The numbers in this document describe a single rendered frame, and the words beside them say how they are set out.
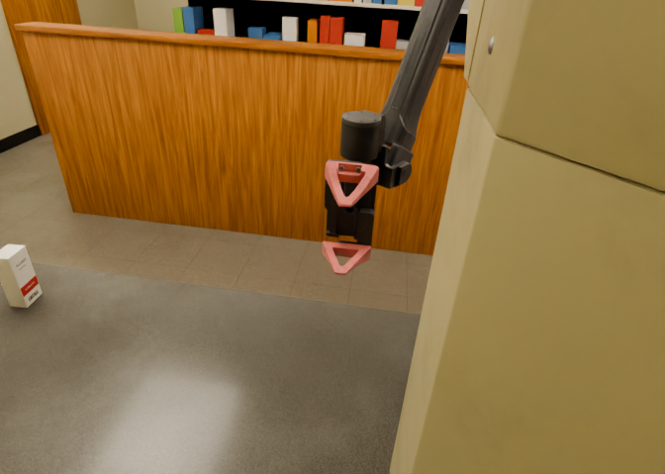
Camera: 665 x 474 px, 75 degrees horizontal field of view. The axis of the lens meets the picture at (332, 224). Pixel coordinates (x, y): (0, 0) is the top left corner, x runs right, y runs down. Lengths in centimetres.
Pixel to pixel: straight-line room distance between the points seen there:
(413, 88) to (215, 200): 218
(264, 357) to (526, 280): 54
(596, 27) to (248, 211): 260
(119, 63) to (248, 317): 213
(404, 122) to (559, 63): 51
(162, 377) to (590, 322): 61
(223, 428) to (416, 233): 213
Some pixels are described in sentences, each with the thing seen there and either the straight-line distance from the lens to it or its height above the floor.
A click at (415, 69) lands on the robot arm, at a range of 73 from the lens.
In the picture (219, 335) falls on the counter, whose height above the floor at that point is 94.
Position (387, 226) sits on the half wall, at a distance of 263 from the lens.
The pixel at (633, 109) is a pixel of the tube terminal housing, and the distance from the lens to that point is 21.
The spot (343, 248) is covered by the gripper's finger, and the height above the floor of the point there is 115.
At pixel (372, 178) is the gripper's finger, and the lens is 54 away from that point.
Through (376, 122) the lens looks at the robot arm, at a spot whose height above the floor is 130.
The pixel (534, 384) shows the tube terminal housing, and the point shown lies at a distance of 28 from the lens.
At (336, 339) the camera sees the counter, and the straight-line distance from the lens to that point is 76.
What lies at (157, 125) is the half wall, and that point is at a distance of 274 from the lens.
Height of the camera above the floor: 148
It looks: 30 degrees down
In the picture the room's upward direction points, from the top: 3 degrees clockwise
